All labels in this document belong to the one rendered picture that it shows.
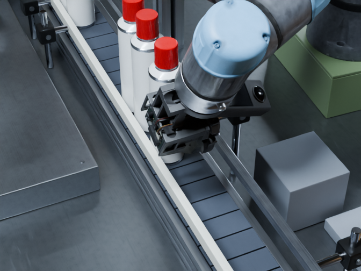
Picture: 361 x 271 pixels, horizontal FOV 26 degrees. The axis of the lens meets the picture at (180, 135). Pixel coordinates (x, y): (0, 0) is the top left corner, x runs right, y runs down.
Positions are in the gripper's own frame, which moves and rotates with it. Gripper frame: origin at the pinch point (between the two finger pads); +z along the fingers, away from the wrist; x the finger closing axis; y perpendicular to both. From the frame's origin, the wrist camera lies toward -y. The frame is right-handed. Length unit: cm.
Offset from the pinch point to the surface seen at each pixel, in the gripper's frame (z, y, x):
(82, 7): 21.9, 1.1, -36.3
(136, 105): 6.0, 3.1, -9.4
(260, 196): -10.8, -3.1, 13.2
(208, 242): -7.1, 4.6, 16.1
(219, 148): -5.0, -2.7, 4.0
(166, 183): 0.0, 4.9, 5.2
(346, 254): -17.8, -7.5, 24.3
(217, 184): 2.2, -3.0, 7.1
